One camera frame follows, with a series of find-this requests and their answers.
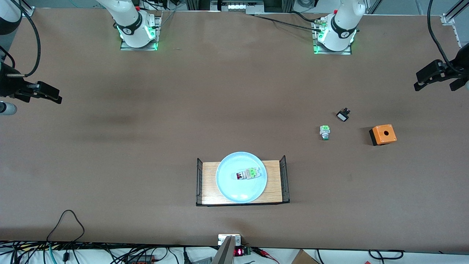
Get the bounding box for red push button switch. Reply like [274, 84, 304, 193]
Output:
[236, 167, 261, 181]

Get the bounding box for light blue round plate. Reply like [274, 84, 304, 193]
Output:
[216, 151, 267, 204]

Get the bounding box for orange black device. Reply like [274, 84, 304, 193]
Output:
[126, 255, 154, 264]

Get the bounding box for brown cardboard box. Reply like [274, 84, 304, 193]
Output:
[291, 249, 320, 264]

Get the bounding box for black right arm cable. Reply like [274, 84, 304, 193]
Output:
[5, 0, 41, 77]

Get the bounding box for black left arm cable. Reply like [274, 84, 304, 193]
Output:
[427, 0, 463, 74]

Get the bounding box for orange button enclosure box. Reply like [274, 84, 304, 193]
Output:
[369, 124, 397, 146]

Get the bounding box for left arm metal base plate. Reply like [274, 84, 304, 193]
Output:
[313, 18, 353, 55]

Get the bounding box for black looped cable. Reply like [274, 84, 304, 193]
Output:
[47, 210, 85, 253]

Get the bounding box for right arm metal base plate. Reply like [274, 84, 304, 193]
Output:
[120, 15, 162, 51]

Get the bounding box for black cable to arm base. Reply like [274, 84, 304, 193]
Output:
[247, 10, 324, 33]

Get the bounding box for black floor cable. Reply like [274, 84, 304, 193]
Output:
[368, 249, 404, 260]

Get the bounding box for wooden tray black wire sides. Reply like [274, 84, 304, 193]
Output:
[196, 155, 291, 206]

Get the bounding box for aluminium frame rack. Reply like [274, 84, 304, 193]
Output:
[185, 0, 295, 14]

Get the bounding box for aluminium camera mast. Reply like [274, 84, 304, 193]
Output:
[212, 234, 242, 264]

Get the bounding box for red clip lead cable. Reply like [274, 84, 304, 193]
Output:
[252, 247, 279, 264]

